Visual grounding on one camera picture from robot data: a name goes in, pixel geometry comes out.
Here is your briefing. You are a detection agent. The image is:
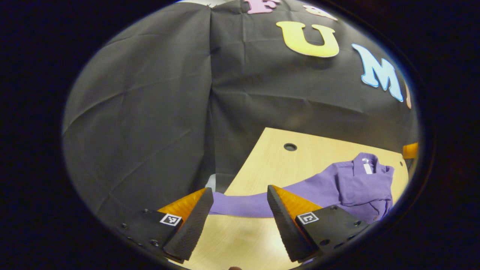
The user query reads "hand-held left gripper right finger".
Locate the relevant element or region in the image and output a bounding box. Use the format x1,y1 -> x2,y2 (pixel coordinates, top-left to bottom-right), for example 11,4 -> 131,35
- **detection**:
267,185 -> 372,263

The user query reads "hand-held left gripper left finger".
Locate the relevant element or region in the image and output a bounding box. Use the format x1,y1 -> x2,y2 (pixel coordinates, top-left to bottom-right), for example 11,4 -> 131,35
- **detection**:
116,187 -> 214,263

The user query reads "purple collared shirt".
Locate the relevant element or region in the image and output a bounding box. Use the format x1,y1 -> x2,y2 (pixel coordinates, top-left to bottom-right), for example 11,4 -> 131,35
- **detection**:
209,152 -> 395,224

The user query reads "black backdrop cloth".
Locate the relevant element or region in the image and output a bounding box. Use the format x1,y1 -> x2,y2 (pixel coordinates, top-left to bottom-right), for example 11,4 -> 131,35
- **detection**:
62,0 -> 419,229

